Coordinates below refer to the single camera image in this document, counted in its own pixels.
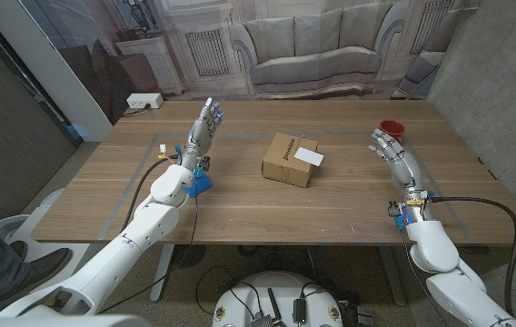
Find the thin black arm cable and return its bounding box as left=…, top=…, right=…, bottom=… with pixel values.
left=98, top=176, right=200, bottom=314
left=398, top=226, right=450, bottom=327

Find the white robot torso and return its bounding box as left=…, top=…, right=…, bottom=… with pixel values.
left=211, top=271, right=344, bottom=327

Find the black torso antenna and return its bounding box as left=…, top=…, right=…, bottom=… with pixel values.
left=266, top=287, right=284, bottom=326

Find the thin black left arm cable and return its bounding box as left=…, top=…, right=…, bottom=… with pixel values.
left=98, top=176, right=200, bottom=314

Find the brown cardboard box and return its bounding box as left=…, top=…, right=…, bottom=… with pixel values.
left=261, top=132, right=320, bottom=189

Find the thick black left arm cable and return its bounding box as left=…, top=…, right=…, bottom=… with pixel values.
left=121, top=156, right=182, bottom=233

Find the white card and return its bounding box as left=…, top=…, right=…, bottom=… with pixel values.
left=293, top=146, right=325, bottom=167

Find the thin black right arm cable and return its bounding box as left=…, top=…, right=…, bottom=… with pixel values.
left=398, top=226, right=450, bottom=327

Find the white round floor base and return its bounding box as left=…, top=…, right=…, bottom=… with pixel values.
left=0, top=188, right=91, bottom=292

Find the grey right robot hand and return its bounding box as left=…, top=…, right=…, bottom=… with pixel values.
left=368, top=128, right=436, bottom=226

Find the printed sofa room backdrop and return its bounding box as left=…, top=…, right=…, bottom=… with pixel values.
left=19, top=0, right=481, bottom=126

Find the white power strip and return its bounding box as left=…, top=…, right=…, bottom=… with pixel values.
left=125, top=92, right=164, bottom=110

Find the black round floor grille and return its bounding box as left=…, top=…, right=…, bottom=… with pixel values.
left=170, top=243, right=208, bottom=269

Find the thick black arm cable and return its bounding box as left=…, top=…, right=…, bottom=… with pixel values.
left=430, top=195, right=516, bottom=319
left=121, top=156, right=182, bottom=233

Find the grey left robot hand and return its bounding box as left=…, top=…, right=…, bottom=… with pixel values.
left=178, top=96, right=225, bottom=173

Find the red cup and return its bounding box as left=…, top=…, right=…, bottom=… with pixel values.
left=379, top=119, right=407, bottom=146

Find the grey table leg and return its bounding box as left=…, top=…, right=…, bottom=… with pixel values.
left=377, top=244, right=408, bottom=308
left=149, top=243, right=176, bottom=303

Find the blue cloth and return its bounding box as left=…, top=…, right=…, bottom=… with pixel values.
left=180, top=167, right=213, bottom=199

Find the person's dark shoe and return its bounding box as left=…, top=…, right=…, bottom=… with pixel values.
left=0, top=247, right=73, bottom=308

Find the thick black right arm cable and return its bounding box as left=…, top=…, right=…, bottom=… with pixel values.
left=430, top=195, right=516, bottom=319

